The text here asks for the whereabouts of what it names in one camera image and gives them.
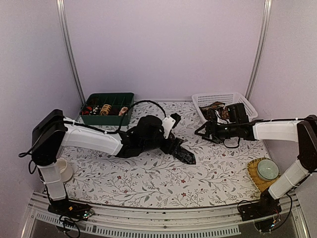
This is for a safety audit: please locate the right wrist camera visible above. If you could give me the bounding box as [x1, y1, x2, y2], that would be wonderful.
[207, 106, 231, 124]

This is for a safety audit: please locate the floral patterned table mat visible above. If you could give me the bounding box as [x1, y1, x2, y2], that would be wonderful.
[60, 102, 269, 208]

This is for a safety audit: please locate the pale green bowl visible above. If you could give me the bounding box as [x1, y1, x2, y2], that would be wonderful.
[257, 159, 279, 181]

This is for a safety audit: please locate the yellow striped rolled tie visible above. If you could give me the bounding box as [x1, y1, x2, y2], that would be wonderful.
[100, 104, 112, 116]

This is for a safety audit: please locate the front aluminium rail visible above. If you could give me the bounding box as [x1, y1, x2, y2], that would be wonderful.
[21, 192, 310, 238]

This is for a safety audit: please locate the dark maroon rolled tie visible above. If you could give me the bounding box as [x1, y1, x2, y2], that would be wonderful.
[108, 107, 120, 116]

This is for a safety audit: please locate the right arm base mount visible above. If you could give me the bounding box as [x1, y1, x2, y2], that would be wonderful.
[237, 198, 282, 233]

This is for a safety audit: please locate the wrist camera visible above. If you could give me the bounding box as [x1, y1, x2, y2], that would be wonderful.
[162, 113, 181, 139]
[207, 106, 231, 124]

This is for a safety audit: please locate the cream ceramic mug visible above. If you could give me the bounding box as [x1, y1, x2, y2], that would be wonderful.
[56, 158, 73, 183]

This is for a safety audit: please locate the brown patterned necktie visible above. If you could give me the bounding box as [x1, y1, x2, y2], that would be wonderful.
[199, 102, 229, 123]

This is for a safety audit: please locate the white plastic basket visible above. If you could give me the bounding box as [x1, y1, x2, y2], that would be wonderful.
[191, 92, 258, 123]

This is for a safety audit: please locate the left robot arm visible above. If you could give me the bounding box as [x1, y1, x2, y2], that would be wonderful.
[18, 109, 187, 215]

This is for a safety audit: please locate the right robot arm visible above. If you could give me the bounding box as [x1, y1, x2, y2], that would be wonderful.
[195, 102, 317, 219]

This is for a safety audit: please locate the green divided organizer box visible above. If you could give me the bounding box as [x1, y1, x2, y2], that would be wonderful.
[79, 92, 134, 126]

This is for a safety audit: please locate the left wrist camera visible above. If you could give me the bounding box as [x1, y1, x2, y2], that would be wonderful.
[162, 113, 181, 139]

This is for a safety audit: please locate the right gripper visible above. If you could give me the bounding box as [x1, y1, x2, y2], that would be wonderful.
[196, 120, 240, 144]

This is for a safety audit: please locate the woven bamboo tray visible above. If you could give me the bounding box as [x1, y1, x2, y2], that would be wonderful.
[247, 157, 281, 193]

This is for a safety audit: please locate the red black rolled tie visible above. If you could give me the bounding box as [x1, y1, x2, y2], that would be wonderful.
[81, 106, 93, 116]

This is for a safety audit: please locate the white dotted black rolled tie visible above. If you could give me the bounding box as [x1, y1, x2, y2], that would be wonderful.
[90, 106, 101, 116]

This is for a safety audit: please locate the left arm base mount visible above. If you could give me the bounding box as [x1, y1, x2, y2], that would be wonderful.
[48, 198, 95, 233]

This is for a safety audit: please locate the dark floral necktie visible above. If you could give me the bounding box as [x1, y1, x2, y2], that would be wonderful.
[171, 146, 196, 165]

